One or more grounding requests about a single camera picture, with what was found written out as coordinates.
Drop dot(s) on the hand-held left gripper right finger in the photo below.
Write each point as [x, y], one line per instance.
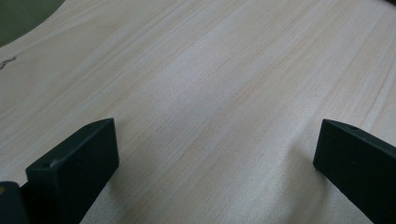
[358, 168]

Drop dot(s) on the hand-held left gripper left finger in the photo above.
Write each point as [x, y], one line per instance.
[71, 174]

